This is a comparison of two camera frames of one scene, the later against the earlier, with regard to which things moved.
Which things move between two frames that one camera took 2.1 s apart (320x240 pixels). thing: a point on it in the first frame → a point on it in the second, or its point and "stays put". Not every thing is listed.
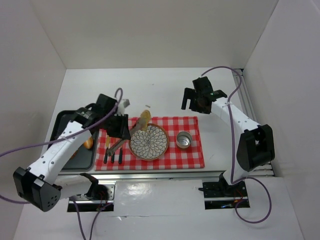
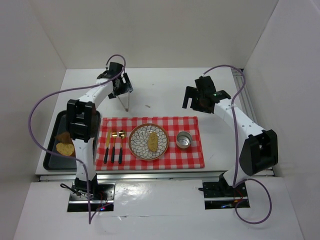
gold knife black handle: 107,144 stays put
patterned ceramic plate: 150,144 stays put
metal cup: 183,139 stays put
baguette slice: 145,116 → 153,141
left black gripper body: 117,125 → 121,88
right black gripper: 194,97 stays put
